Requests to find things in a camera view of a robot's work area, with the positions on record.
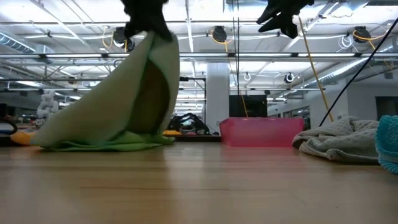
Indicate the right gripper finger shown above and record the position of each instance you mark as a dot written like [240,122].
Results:
[287,25]
[270,15]

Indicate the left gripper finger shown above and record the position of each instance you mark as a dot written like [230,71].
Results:
[135,28]
[161,29]

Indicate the pale green microfiber towel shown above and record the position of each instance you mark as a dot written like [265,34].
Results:
[102,105]

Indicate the bright green microfiber towel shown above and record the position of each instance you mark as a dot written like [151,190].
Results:
[124,143]

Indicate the black background robot arm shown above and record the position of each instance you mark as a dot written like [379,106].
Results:
[189,119]

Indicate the grey microfiber towel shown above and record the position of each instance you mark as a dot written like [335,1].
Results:
[342,140]

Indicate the blue microfiber towel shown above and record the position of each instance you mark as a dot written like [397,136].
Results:
[388,143]

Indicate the orange microfiber towel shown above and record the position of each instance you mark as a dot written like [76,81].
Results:
[21,137]

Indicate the long white light bar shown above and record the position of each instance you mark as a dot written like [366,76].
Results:
[248,55]

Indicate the small round hanging reel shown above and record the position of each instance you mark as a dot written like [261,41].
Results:
[247,76]
[289,77]

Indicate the white building pillar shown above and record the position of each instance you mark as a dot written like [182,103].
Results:
[217,90]

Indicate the black perforated computer case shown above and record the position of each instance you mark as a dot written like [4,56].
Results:
[253,105]

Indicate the red plastic tray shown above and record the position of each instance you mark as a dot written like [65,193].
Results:
[261,132]

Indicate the white background robot figure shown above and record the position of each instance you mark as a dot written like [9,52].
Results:
[47,105]

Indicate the black background frame stand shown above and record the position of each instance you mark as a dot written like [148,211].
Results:
[184,79]

